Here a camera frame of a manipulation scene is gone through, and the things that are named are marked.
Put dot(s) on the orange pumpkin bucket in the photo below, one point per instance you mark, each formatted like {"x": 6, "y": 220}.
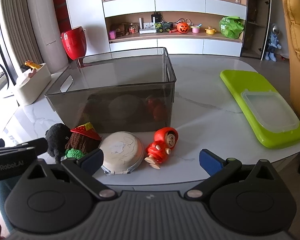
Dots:
{"x": 183, "y": 27}

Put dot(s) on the yellow toy pot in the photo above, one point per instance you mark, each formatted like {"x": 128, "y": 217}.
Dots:
{"x": 210, "y": 31}

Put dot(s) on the beige curtain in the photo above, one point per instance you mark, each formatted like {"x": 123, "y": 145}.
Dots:
{"x": 12, "y": 17}

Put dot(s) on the red glossy bin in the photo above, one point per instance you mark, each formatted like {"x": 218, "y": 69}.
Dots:
{"x": 73, "y": 42}

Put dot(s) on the black router box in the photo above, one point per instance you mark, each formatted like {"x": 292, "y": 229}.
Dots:
{"x": 156, "y": 18}

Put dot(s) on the green toy truck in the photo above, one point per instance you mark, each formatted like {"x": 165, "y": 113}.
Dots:
{"x": 163, "y": 27}

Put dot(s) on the small pink box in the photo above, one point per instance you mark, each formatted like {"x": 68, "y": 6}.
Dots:
{"x": 112, "y": 34}

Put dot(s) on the black plush toy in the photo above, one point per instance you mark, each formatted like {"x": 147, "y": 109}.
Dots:
{"x": 56, "y": 137}

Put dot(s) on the crochet doll with red hat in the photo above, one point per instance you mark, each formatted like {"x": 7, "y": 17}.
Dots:
{"x": 77, "y": 140}

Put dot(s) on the dark glass cabinet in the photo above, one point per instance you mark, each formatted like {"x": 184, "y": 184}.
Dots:
{"x": 256, "y": 17}

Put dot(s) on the white tower air conditioner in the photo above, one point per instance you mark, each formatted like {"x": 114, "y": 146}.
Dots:
{"x": 45, "y": 17}

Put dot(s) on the blue astronaut figure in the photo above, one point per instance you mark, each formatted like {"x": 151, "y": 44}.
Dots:
{"x": 273, "y": 42}

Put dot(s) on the red raincoat toy figure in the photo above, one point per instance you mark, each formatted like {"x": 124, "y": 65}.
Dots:
{"x": 160, "y": 142}

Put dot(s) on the white router device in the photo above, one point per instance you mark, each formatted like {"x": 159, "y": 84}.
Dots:
{"x": 147, "y": 30}

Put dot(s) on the white wooden wall cabinet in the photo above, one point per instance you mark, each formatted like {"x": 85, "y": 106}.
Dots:
{"x": 180, "y": 3}

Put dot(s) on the small red floor toy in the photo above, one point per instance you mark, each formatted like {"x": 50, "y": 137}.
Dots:
{"x": 284, "y": 58}

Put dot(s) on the green plastic bag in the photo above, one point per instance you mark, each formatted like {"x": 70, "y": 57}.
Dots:
{"x": 231, "y": 27}

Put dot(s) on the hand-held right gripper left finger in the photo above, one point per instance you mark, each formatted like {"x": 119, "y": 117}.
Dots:
{"x": 92, "y": 158}

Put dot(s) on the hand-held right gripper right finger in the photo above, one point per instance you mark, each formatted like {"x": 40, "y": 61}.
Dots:
{"x": 211, "y": 163}

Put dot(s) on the round beige box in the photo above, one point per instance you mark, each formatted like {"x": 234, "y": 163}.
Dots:
{"x": 120, "y": 150}

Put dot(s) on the pink toy pot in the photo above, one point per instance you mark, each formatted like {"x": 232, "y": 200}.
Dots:
{"x": 195, "y": 29}

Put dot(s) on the yellow toy vehicle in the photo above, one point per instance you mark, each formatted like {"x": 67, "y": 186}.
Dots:
{"x": 30, "y": 65}

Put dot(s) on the white storage basket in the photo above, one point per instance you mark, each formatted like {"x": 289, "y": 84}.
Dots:
{"x": 32, "y": 87}

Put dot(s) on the grey transparent storage bin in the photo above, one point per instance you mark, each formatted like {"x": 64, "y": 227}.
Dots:
{"x": 120, "y": 80}

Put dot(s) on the clear toy jar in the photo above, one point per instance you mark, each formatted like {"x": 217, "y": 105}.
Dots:
{"x": 133, "y": 28}

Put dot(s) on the green lid with clear flap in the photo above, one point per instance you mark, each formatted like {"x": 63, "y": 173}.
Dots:
{"x": 240, "y": 85}

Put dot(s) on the red toy stick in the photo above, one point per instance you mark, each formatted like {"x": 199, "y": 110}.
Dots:
{"x": 172, "y": 31}

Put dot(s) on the blue jeans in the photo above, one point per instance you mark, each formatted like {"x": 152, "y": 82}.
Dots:
{"x": 1, "y": 192}

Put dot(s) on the brown toy house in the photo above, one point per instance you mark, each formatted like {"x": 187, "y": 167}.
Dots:
{"x": 118, "y": 29}

